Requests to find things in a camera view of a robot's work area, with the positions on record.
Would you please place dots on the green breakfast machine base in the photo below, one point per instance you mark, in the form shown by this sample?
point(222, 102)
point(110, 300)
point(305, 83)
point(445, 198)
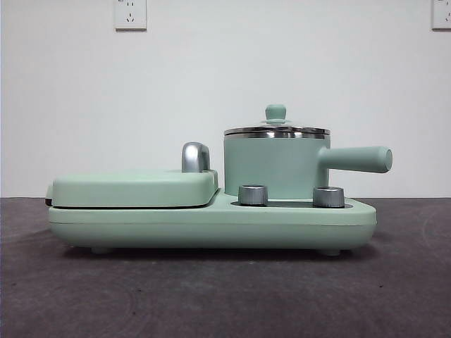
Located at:
point(211, 225)

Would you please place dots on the green griddle cover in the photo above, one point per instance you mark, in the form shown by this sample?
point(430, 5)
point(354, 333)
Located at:
point(130, 186)

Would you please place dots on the glass lid with green knob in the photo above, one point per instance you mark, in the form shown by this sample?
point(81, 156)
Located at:
point(277, 112)

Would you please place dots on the silver control knob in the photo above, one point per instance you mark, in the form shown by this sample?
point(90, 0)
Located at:
point(253, 194)
point(328, 197)

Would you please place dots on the white wall socket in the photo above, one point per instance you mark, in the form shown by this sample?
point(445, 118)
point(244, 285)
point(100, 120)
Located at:
point(442, 14)
point(130, 15)

